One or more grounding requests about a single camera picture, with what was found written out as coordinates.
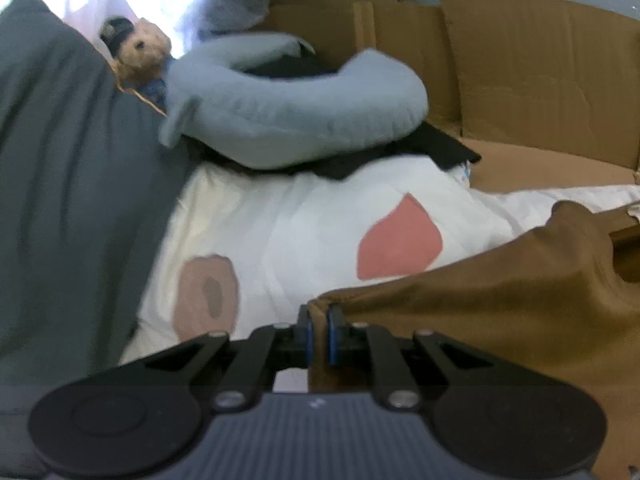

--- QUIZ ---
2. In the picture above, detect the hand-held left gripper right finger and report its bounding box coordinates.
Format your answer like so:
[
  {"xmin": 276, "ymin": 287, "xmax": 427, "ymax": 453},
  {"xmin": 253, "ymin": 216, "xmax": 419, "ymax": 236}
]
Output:
[{"xmin": 327, "ymin": 305, "xmax": 506, "ymax": 411}]

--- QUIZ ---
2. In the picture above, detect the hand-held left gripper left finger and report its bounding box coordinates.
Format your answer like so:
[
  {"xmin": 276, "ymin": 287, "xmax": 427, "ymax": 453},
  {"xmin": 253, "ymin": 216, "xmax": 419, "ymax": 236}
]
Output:
[{"xmin": 131, "ymin": 305, "xmax": 315, "ymax": 411}]

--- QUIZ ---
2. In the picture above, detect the brown printed t-shirt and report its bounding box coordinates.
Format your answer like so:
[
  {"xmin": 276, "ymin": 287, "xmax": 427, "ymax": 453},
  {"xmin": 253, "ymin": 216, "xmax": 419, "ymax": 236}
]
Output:
[{"xmin": 306, "ymin": 200, "xmax": 640, "ymax": 480}]

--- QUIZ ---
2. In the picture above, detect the white patterned bed sheet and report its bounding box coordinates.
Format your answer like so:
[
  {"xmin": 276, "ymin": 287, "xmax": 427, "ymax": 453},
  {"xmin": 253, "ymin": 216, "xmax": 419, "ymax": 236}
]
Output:
[{"xmin": 120, "ymin": 152, "xmax": 640, "ymax": 396}]

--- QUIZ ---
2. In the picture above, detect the black cloth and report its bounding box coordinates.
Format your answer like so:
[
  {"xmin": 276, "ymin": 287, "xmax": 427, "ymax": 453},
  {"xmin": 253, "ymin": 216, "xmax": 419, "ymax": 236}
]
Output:
[{"xmin": 185, "ymin": 50, "xmax": 483, "ymax": 181}]

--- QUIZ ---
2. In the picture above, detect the grey-blue neck pillow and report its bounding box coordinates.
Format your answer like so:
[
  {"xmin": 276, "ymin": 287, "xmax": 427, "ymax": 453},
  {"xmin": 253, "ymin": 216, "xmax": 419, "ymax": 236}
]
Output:
[{"xmin": 159, "ymin": 32, "xmax": 429, "ymax": 171}]

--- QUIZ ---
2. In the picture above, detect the dark grey quilt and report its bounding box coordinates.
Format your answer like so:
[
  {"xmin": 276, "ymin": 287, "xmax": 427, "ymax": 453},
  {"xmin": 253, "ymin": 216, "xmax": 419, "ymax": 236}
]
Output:
[{"xmin": 0, "ymin": 0, "xmax": 201, "ymax": 480}]

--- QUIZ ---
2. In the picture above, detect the brown teddy bear plush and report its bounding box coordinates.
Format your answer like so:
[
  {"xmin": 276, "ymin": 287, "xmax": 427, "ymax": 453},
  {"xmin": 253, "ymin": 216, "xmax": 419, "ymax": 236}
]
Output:
[{"xmin": 99, "ymin": 16, "xmax": 173, "ymax": 106}]

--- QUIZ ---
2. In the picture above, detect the large brown cardboard sheet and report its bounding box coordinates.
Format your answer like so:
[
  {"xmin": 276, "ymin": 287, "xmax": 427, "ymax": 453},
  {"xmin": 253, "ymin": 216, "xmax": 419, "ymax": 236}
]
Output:
[{"xmin": 260, "ymin": 0, "xmax": 640, "ymax": 196}]

